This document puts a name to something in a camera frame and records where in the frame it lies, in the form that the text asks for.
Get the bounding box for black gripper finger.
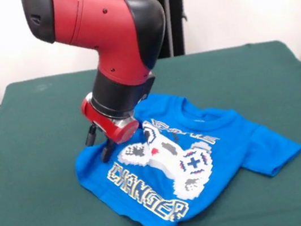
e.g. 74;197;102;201
83;123;101;148
98;139;118;164

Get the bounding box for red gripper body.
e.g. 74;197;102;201
78;86;143;150

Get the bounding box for blue printed shirt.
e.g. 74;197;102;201
66;71;301;226

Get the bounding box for dark green table cloth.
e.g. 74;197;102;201
0;35;301;226

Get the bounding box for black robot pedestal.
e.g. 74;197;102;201
89;0;206;69

